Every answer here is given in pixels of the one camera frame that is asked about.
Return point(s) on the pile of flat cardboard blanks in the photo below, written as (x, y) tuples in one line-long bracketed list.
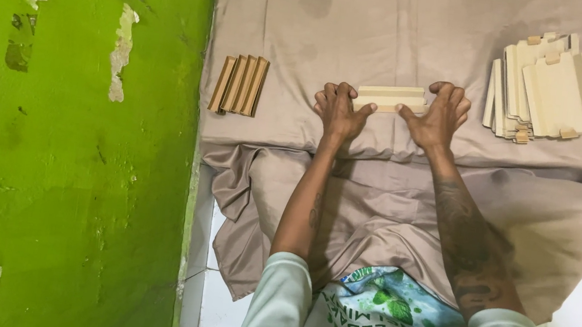
[(551, 89)]

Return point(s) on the person's right hand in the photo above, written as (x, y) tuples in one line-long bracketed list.
[(433, 126)]

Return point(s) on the pale cardboard piece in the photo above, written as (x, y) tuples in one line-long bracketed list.
[(389, 97)]

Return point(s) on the person's left hand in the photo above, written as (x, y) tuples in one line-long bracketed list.
[(339, 117)]

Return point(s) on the beige bed sheet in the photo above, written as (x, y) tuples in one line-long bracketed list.
[(393, 33)]

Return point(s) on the pale green printed shirt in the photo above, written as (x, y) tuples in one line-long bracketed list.
[(376, 326)]

